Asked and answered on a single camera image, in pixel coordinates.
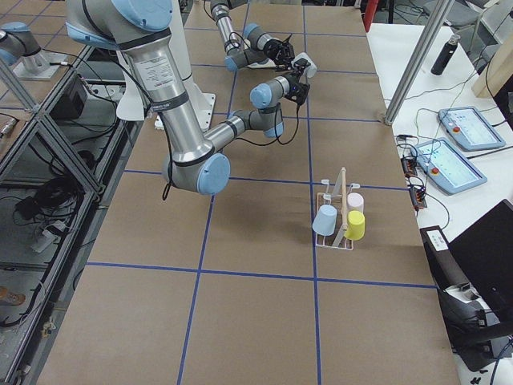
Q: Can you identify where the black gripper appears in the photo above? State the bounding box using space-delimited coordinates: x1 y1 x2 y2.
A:
286 67 310 105
266 35 295 68

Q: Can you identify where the pink plastic cup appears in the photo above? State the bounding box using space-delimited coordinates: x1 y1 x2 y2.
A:
347 192 365 213

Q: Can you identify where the light blue plastic cup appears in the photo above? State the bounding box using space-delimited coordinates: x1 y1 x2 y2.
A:
312 205 337 237

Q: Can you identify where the yellow plastic cup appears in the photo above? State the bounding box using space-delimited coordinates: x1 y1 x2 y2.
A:
345 210 366 241

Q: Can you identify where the grey plastic cup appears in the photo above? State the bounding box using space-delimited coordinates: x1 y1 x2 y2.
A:
296 52 317 79

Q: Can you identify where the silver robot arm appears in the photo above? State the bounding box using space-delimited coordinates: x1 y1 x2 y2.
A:
66 1 317 195
204 0 295 72

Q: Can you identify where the black orange usb hub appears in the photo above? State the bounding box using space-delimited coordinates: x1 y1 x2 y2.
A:
401 158 418 177

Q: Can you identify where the black water bottle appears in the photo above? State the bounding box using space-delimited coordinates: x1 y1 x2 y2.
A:
430 34 461 75

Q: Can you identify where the far teach pendant tablet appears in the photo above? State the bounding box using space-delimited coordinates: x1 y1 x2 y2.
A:
438 106 506 152

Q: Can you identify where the teach pendant tablet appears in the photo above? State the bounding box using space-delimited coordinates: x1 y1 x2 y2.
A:
438 106 506 152
410 138 487 195

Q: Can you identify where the near teach pendant tablet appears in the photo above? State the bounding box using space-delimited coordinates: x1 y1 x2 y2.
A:
410 138 487 195

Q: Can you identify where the black computer monitor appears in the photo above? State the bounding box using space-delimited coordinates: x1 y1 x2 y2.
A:
449 199 513 321

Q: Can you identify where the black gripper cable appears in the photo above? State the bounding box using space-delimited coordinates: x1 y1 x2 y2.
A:
236 95 305 148

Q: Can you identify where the aluminium frame post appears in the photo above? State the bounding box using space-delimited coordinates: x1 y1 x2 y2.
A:
383 0 454 126

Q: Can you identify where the white wire cup rack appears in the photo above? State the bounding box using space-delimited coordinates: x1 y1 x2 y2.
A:
314 167 360 250

